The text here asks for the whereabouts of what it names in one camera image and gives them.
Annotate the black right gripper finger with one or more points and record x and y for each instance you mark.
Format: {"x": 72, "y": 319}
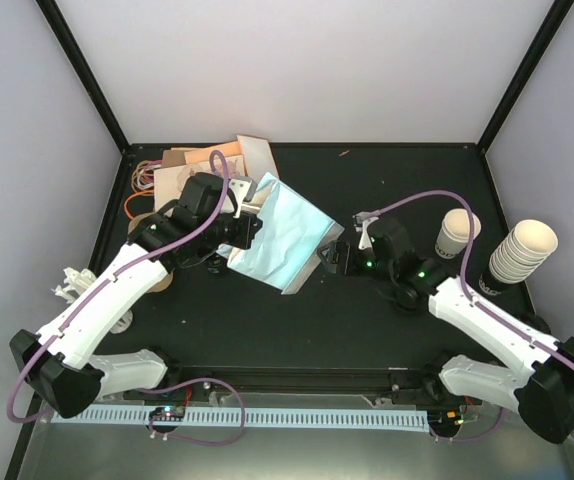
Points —
{"x": 329, "y": 260}
{"x": 328, "y": 249}

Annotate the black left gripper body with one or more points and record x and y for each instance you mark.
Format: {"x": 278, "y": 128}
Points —
{"x": 240, "y": 239}

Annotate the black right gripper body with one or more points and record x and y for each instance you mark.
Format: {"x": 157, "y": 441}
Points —
{"x": 353, "y": 267}

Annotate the light blue paper bag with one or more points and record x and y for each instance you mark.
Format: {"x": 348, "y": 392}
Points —
{"x": 283, "y": 253}

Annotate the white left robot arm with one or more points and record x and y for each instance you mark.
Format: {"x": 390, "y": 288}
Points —
{"x": 59, "y": 361}

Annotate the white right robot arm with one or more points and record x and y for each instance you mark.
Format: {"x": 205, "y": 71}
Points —
{"x": 534, "y": 377}

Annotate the black coffee cup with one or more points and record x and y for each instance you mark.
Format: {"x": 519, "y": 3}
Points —
{"x": 216, "y": 264}

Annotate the black cup lid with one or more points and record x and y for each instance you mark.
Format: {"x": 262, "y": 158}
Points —
{"x": 408, "y": 300}

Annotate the illustrated greeting card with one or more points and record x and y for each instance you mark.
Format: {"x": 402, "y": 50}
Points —
{"x": 169, "y": 182}

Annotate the brown cardboard sleeve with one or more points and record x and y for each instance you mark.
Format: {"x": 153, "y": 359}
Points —
{"x": 174, "y": 157}

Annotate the rubber bands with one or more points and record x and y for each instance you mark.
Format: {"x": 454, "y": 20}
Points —
{"x": 142, "y": 183}

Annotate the single white paper cup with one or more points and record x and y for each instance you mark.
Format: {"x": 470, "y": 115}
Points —
{"x": 453, "y": 235}

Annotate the stack of white paper cups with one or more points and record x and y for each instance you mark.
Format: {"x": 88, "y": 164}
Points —
{"x": 522, "y": 251}

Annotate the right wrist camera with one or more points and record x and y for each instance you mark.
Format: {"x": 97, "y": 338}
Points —
{"x": 362, "y": 221}

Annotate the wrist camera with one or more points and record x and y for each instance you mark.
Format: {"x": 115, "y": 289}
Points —
{"x": 362, "y": 221}
{"x": 243, "y": 190}

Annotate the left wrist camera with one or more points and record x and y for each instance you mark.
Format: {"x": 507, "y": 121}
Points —
{"x": 243, "y": 190}

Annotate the light blue cable duct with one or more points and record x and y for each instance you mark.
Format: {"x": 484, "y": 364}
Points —
{"x": 228, "y": 417}

